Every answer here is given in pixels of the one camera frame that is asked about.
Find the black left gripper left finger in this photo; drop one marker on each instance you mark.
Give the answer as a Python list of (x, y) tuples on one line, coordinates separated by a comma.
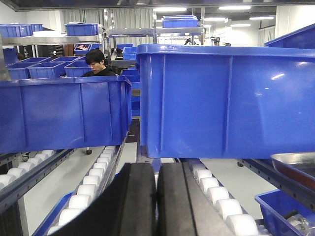
[(125, 208)]

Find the blue bin upper left shelf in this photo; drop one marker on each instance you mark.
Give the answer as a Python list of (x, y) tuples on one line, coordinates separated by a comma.
[(81, 29)]

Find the large blue bin left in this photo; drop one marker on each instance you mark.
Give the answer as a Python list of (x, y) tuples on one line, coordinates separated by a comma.
[(60, 113)]

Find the white roller track centre-left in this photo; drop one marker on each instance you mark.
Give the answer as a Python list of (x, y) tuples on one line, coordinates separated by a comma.
[(97, 178)]

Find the blue bin top right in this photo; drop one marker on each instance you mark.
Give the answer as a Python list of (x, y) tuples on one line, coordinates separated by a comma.
[(303, 38)]

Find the white roller track far left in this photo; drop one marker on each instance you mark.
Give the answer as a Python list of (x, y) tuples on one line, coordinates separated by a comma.
[(25, 166)]

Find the blue bin lower right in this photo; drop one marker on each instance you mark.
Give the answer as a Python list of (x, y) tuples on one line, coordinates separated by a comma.
[(275, 205)]

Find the large blue bin right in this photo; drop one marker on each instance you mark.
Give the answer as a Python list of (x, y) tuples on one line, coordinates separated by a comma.
[(226, 102)]

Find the large blue bin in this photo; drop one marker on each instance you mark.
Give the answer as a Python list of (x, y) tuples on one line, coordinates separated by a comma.
[(60, 113), (226, 102)]

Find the blue bin on top shelf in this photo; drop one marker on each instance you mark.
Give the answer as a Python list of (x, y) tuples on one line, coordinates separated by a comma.
[(179, 21)]

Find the seated person black hair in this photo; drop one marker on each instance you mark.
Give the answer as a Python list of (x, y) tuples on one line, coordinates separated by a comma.
[(96, 61)]

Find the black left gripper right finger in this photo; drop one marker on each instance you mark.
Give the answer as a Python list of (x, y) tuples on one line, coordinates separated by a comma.
[(183, 209)]

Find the silver metal tray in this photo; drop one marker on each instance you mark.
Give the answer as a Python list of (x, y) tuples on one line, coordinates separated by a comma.
[(299, 166)]

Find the white roller track centre-right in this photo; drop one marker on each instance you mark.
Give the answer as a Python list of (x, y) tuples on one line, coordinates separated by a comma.
[(228, 208)]

